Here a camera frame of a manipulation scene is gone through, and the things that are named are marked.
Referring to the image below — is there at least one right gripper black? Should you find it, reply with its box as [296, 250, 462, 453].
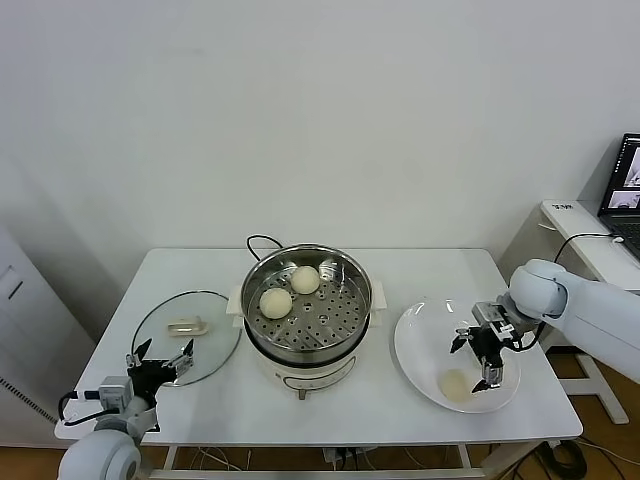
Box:
[448, 324, 506, 394]

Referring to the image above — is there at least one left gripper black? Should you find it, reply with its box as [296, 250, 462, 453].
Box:
[124, 338, 196, 399]

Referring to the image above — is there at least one white steamed baozi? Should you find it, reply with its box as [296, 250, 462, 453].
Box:
[438, 368, 474, 404]
[259, 287, 294, 320]
[290, 265, 321, 295]

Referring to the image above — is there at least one round glass lid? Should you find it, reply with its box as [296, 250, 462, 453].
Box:
[130, 289, 243, 387]

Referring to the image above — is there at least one steel perforated steamer basket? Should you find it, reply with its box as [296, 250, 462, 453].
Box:
[227, 243, 389, 354]

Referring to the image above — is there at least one white round plate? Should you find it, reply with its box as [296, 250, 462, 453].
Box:
[393, 298, 522, 415]

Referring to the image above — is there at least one white cabinet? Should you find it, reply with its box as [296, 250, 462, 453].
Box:
[0, 224, 96, 446]

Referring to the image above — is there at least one cream electric cooker base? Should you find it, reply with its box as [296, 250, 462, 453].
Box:
[230, 312, 384, 401]

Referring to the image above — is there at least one white power strip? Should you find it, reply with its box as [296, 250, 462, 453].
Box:
[322, 446, 371, 464]

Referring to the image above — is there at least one white side table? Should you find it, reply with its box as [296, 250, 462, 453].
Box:
[538, 199, 640, 426]

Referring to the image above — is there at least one black laptop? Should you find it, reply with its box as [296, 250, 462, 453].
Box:
[597, 132, 640, 261]

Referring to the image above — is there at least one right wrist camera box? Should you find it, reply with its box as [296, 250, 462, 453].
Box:
[472, 299, 519, 341]

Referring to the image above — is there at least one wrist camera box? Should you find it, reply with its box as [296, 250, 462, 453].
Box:
[472, 299, 519, 341]
[84, 377, 134, 414]

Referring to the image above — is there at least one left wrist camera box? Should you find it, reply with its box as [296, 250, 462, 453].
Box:
[84, 377, 134, 414]

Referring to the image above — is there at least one black right camera cable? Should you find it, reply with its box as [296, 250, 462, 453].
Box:
[512, 319, 547, 352]

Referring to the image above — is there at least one black camera cable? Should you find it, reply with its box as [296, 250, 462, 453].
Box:
[58, 391, 101, 427]
[512, 319, 547, 352]

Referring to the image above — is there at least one white table frame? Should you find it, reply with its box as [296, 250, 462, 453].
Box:
[149, 439, 566, 480]

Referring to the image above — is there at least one white floor wire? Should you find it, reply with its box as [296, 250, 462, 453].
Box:
[192, 446, 256, 474]

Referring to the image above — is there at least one black left camera cable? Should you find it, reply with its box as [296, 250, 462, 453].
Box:
[58, 391, 101, 427]

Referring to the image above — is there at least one black coiled floor cable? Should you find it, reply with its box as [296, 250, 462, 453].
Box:
[537, 439, 589, 479]

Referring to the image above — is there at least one black laptop power cable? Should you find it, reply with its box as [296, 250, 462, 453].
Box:
[552, 232, 621, 266]

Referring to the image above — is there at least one black cooker power cord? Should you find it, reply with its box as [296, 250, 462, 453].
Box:
[245, 233, 284, 264]

